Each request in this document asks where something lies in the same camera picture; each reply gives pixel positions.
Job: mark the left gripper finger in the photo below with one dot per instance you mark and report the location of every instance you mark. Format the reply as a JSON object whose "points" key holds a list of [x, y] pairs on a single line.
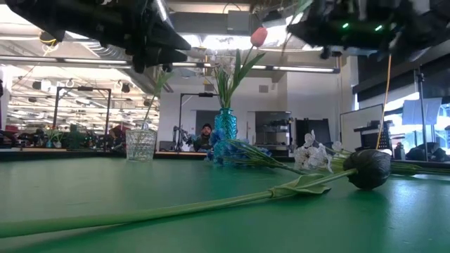
{"points": [[165, 56], [168, 37]]}

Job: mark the black artificial tulip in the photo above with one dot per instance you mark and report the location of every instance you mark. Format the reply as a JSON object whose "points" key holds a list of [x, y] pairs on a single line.
{"points": [[162, 82], [369, 168]]}

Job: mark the teal textured glass vase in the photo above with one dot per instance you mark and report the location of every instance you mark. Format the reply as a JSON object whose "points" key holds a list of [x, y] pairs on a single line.
{"points": [[225, 123]]}

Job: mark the blue artificial flower bunch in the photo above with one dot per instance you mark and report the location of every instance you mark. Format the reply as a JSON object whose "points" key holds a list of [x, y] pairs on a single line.
{"points": [[219, 137]]}

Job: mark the black background robot arm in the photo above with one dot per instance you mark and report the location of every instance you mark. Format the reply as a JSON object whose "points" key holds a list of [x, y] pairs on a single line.
{"points": [[177, 135]]}

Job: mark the clear cut-glass vase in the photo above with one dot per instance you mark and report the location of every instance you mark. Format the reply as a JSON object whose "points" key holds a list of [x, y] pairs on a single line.
{"points": [[140, 145]]}

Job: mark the long ceiling light strip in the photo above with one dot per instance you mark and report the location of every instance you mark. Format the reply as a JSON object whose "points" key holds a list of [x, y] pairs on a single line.
{"points": [[302, 69]]}

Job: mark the grey ceiling unit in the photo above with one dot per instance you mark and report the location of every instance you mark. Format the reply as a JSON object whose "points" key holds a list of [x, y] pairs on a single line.
{"points": [[239, 21]]}

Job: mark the grey door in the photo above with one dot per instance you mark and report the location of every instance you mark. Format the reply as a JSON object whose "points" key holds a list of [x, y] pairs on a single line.
{"points": [[207, 117]]}

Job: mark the person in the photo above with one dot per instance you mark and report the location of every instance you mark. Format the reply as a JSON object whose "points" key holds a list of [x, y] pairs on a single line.
{"points": [[205, 138]]}

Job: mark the white diffuser panel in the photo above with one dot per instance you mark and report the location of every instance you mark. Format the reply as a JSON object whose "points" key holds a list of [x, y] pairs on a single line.
{"points": [[411, 110]]}

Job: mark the white board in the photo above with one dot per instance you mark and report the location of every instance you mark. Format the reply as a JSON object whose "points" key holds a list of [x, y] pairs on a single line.
{"points": [[355, 130]]}

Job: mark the black upright panel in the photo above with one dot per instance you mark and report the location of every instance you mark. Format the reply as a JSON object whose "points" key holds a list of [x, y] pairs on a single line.
{"points": [[313, 130]]}

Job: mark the black equipment cart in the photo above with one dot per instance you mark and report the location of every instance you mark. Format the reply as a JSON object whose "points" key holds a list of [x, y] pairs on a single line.
{"points": [[369, 138]]}

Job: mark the black tripod stand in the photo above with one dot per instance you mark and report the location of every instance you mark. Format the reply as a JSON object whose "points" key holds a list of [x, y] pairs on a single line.
{"points": [[422, 116]]}

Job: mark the dark shelving cabinet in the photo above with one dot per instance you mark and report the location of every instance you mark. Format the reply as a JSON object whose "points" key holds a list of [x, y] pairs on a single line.
{"points": [[274, 119]]}

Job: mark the green table mat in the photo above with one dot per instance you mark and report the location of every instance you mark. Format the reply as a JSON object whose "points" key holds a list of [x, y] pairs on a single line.
{"points": [[175, 182]]}

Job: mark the small potted plant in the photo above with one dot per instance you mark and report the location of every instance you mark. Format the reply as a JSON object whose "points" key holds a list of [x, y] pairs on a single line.
{"points": [[54, 135]]}

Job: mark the round silver ventilation duct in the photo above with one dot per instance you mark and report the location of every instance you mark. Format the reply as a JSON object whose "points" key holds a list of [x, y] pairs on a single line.
{"points": [[105, 49]]}

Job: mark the black gantry frame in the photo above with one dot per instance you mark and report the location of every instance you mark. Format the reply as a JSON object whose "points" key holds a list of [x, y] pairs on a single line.
{"points": [[205, 94], [56, 109]]}

